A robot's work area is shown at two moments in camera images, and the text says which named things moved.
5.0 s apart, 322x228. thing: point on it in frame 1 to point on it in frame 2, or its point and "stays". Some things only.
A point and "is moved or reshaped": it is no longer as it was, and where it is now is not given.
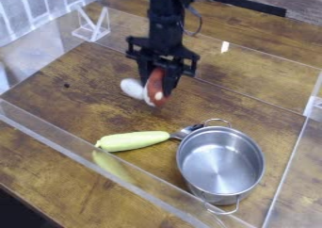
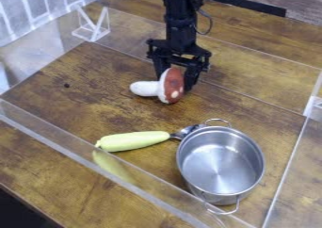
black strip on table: (246, 3) stays
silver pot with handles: (221, 160) stays
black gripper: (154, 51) to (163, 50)
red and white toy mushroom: (150, 91) is moved or reshaped
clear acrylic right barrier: (296, 207) stays
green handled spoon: (118, 141) stays
